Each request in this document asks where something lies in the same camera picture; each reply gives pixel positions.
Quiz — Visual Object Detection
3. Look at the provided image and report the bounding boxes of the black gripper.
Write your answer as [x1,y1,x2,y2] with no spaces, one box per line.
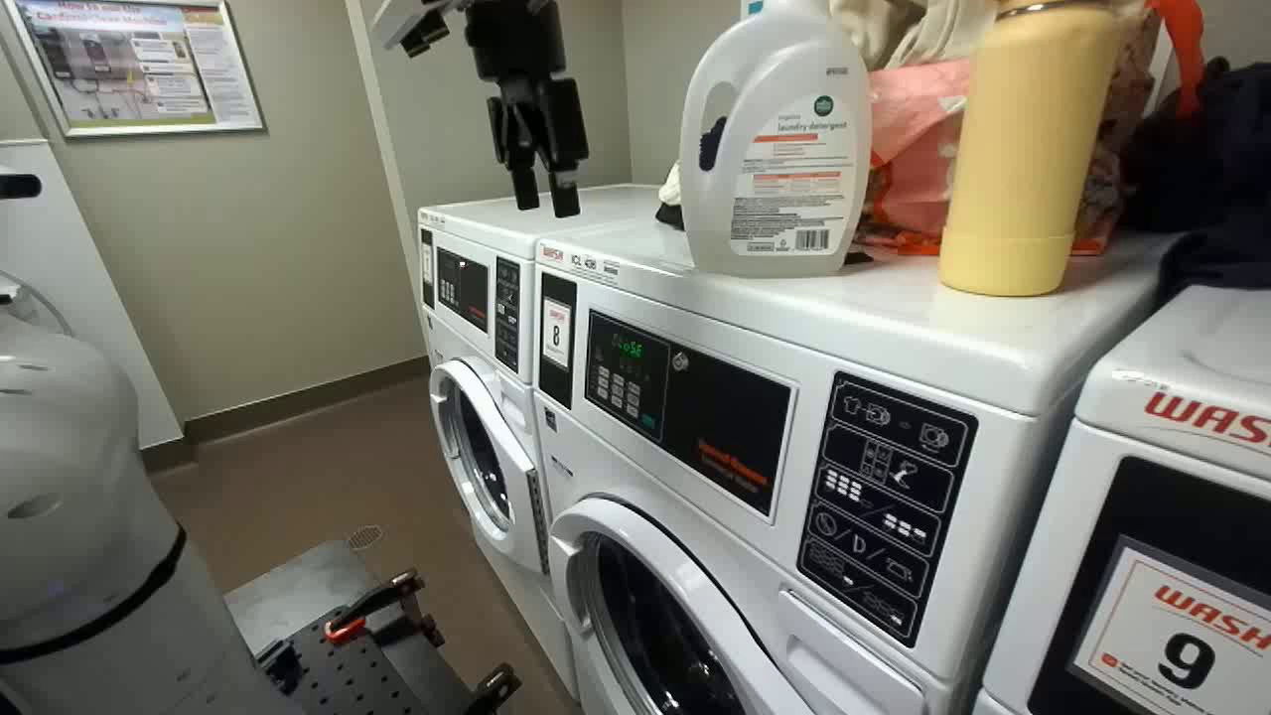
[462,0,596,223]

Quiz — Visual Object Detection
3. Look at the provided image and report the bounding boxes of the small white washing machine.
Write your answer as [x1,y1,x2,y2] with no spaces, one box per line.
[412,179,666,699]

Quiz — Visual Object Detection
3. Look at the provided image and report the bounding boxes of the white washing machine, black panels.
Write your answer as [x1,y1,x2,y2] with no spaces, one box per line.
[527,216,1182,715]

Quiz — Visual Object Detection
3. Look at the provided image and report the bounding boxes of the pink plastic bag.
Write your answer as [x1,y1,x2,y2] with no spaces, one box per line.
[851,57,981,264]

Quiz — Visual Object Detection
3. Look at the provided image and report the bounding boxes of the white washing machine number nine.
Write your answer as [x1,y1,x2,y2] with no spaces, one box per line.
[968,282,1271,715]

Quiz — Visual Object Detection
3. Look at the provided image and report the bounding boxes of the white detergent bottle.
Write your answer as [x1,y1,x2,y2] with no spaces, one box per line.
[675,0,875,277]

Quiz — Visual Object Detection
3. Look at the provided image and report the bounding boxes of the round door of small washer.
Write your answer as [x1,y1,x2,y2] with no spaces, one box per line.
[426,354,553,575]

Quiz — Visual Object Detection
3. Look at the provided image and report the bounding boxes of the round door of large washer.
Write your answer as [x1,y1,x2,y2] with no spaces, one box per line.
[543,498,814,715]

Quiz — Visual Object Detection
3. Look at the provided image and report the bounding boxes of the yellow cylindrical bottle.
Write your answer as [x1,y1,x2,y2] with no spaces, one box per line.
[939,0,1128,301]

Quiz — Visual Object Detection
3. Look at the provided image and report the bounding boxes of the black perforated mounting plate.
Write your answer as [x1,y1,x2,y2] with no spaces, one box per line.
[258,606,523,715]

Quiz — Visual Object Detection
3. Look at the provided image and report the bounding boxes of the dark navy garment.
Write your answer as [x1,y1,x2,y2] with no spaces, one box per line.
[1120,57,1271,301]

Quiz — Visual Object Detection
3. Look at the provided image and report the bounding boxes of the framed wall poster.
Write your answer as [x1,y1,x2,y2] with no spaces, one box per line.
[0,0,270,144]

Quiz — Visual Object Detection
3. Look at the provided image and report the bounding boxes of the black clamp with red handle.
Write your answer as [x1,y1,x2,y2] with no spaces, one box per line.
[319,568,449,654]

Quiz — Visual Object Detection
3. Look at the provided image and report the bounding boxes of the grey metal base plate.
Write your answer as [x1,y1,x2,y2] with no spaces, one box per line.
[222,523,389,659]

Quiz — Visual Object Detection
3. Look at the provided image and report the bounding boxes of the orange strapped laundry bag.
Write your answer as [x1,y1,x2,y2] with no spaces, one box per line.
[830,0,1211,264]

